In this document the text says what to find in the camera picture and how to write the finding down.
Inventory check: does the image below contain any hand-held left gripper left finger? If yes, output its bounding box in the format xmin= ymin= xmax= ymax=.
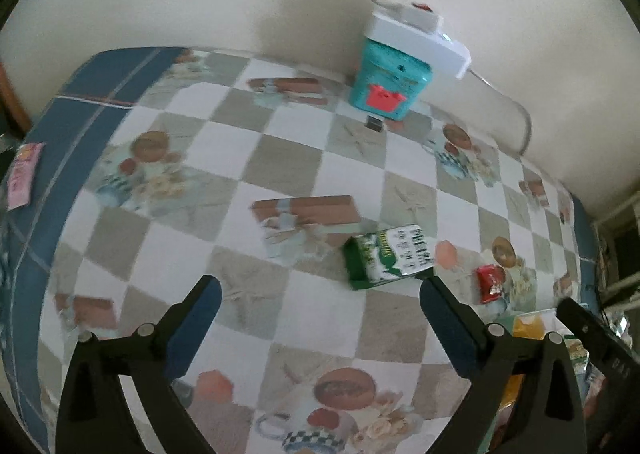
xmin=56 ymin=274 xmax=222 ymax=454

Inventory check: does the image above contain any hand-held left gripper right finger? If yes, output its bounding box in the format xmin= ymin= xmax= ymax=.
xmin=420 ymin=277 xmax=587 ymax=454

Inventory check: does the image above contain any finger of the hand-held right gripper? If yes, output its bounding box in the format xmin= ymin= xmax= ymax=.
xmin=556 ymin=297 xmax=640 ymax=454

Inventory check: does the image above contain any yellow bread packet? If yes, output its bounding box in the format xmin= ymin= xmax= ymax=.
xmin=500 ymin=310 xmax=558 ymax=415

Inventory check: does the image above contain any green and white carton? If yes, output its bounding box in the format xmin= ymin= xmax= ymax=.
xmin=342 ymin=224 xmax=435 ymax=291

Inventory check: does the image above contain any checked tablecloth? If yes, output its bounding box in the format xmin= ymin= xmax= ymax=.
xmin=0 ymin=47 xmax=601 ymax=454

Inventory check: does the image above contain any small red candy packet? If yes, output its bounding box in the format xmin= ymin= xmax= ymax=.
xmin=475 ymin=264 xmax=508 ymax=305

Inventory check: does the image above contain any small pink packet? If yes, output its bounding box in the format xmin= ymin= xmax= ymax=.
xmin=7 ymin=141 xmax=46 ymax=212

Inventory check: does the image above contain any teal box with red crab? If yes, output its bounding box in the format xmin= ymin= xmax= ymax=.
xmin=348 ymin=37 xmax=433 ymax=122

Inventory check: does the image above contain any white power strip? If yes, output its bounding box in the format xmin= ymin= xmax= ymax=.
xmin=367 ymin=2 xmax=472 ymax=80

